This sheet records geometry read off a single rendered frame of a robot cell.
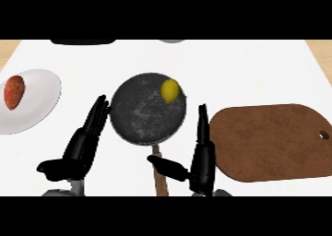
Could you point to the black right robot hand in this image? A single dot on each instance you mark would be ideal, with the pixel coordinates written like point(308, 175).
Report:
point(202, 162)

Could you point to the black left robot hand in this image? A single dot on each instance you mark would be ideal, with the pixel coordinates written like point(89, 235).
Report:
point(80, 147)

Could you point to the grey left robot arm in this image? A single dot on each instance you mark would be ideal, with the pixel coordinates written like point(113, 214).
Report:
point(67, 189)

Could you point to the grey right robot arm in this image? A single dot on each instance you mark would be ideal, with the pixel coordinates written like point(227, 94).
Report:
point(216, 193)

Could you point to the brown wooden cutting board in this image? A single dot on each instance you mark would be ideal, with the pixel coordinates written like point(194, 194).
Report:
point(274, 143)

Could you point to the dark grey frying pan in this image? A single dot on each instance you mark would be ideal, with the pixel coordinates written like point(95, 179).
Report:
point(147, 110)

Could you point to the yellow lemon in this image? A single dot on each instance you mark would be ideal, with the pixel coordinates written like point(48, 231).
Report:
point(171, 90)

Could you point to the white round plate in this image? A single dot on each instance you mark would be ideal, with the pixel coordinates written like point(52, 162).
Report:
point(30, 104)

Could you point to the orange-red sweet potato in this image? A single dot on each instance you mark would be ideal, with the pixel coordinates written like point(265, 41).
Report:
point(14, 91)

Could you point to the black flat appliance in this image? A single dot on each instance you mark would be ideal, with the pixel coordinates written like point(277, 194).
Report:
point(83, 41)

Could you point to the small grey round object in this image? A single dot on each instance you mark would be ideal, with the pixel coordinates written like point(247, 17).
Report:
point(172, 41)

